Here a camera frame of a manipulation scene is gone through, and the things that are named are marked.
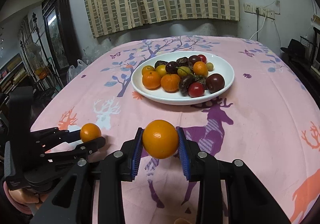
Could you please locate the small orange fruit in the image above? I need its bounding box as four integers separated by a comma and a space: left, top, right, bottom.
142, 119, 179, 160
80, 123, 101, 143

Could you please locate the dark spiky chestnut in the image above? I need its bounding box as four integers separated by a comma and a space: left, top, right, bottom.
176, 57, 189, 67

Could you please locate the red cherry tomato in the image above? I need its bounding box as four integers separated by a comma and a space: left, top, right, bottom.
198, 54, 207, 63
188, 82, 204, 98

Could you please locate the large orange fruit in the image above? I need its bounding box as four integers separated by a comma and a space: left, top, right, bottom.
193, 61, 208, 77

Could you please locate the left hand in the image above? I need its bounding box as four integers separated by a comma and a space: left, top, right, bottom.
9, 189, 49, 207

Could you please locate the right hand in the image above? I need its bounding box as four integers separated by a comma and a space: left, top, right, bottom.
174, 218, 191, 224

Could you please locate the white plastic bag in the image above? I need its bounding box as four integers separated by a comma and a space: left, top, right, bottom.
67, 59, 88, 83

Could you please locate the red cherry tomato on plate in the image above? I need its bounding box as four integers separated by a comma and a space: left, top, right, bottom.
188, 82, 204, 98

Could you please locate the pink deer print tablecloth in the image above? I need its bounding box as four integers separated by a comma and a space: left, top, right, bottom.
32, 36, 319, 223

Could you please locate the dark chestnut beside longans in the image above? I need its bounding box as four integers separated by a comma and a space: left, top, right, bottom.
178, 74, 206, 96

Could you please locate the mandarin orange on plate right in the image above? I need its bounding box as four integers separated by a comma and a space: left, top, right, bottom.
161, 74, 181, 93

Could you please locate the mandarin orange on plate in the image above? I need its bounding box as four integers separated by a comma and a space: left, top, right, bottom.
161, 74, 181, 93
142, 71, 161, 90

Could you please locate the mandarin orange on plate left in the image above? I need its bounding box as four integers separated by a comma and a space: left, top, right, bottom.
142, 71, 161, 90

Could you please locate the yellow longan in pile right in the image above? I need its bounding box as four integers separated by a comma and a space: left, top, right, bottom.
177, 66, 191, 78

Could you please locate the yellow orange fruit left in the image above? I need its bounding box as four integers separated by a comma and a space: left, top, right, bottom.
142, 65, 155, 75

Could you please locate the yellow orange fruit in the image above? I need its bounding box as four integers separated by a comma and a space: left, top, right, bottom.
156, 64, 167, 78
142, 65, 155, 75

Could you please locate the yellow green longan behind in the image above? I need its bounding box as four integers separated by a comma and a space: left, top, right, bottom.
206, 62, 214, 72

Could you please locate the dark purple plum left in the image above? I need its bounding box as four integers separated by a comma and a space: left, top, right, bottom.
165, 61, 179, 74

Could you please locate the dark purple plum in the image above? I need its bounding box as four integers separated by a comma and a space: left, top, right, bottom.
188, 55, 202, 68
165, 61, 179, 74

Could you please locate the white oval plate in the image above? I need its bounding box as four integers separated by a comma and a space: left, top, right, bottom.
131, 51, 235, 105

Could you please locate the yellow orange fruit right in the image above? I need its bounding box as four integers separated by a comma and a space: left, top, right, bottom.
156, 64, 167, 78

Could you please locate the dark purple plum right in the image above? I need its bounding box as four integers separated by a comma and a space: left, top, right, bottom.
188, 55, 202, 68

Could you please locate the dark chestnut in pile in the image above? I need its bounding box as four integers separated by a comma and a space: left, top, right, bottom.
155, 60, 168, 68

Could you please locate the dark framed mirror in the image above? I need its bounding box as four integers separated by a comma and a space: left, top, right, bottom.
41, 0, 81, 74

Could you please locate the black monitor on shelf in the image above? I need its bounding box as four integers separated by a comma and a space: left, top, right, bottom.
310, 27, 319, 74

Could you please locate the wall power strip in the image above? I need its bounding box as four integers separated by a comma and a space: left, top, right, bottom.
244, 3, 276, 20

